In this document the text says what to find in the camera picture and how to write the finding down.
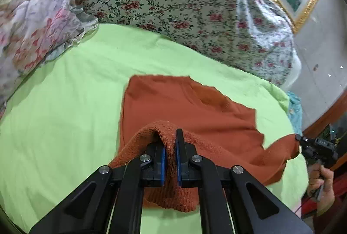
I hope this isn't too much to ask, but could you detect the white red floral quilt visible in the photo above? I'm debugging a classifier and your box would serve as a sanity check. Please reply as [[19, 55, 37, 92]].
[[77, 0, 296, 86]]

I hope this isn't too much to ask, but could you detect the pink grey floral blanket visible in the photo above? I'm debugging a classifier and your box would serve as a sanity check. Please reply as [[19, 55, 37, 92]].
[[1, 0, 98, 112]]

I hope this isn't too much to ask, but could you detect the light blue cloth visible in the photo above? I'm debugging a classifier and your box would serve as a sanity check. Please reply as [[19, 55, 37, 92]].
[[286, 91, 303, 135]]

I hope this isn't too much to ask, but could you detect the person's right hand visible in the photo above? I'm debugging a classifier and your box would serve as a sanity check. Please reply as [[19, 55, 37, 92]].
[[307, 163, 335, 216]]

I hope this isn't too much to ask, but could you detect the rust orange knit sweater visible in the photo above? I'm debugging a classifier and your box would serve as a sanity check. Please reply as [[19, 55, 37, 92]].
[[110, 75, 299, 212]]

